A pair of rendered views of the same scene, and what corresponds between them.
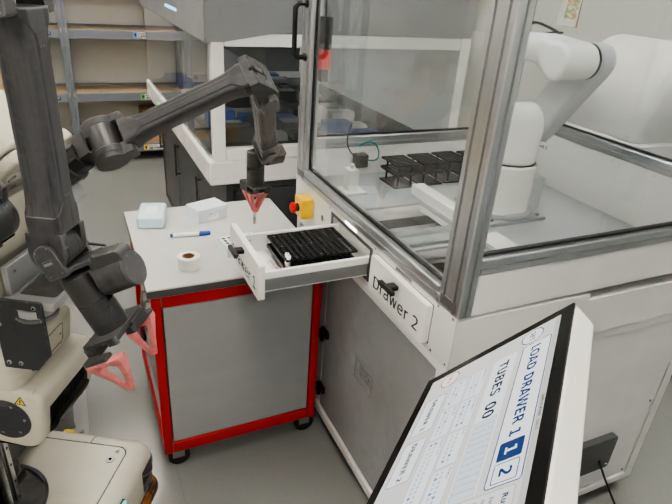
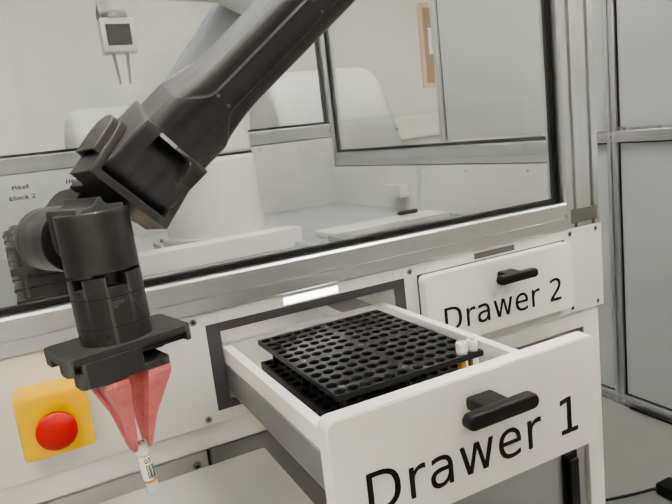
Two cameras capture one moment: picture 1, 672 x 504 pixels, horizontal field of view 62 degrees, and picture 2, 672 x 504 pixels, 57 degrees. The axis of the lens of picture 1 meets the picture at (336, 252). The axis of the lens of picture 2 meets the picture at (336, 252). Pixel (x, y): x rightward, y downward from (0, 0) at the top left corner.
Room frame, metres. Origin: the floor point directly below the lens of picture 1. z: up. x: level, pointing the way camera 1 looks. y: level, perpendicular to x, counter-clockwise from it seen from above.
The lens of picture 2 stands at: (1.51, 0.77, 1.14)
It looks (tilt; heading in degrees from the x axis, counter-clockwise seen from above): 11 degrees down; 271
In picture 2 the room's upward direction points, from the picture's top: 7 degrees counter-clockwise
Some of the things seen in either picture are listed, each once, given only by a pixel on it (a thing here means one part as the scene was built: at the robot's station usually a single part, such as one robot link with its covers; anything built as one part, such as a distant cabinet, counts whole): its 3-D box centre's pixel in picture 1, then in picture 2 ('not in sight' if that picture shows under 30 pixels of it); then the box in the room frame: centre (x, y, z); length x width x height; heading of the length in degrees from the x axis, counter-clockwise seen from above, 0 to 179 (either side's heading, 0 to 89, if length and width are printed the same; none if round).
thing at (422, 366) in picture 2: (279, 247); (409, 372); (1.46, 0.17, 0.90); 0.18 x 0.02 x 0.01; 26
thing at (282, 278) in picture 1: (313, 253); (360, 372); (1.51, 0.07, 0.86); 0.40 x 0.26 x 0.06; 116
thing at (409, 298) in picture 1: (397, 296); (501, 292); (1.27, -0.17, 0.87); 0.29 x 0.02 x 0.11; 26
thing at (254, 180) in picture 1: (255, 177); (112, 313); (1.70, 0.28, 1.02); 0.10 x 0.07 x 0.07; 38
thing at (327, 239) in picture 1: (310, 252); (363, 370); (1.50, 0.08, 0.87); 0.22 x 0.18 x 0.06; 116
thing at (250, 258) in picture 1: (246, 259); (473, 429); (1.41, 0.25, 0.87); 0.29 x 0.02 x 0.11; 26
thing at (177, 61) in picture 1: (274, 66); not in sight; (3.24, 0.42, 1.13); 1.78 x 1.14 x 0.45; 26
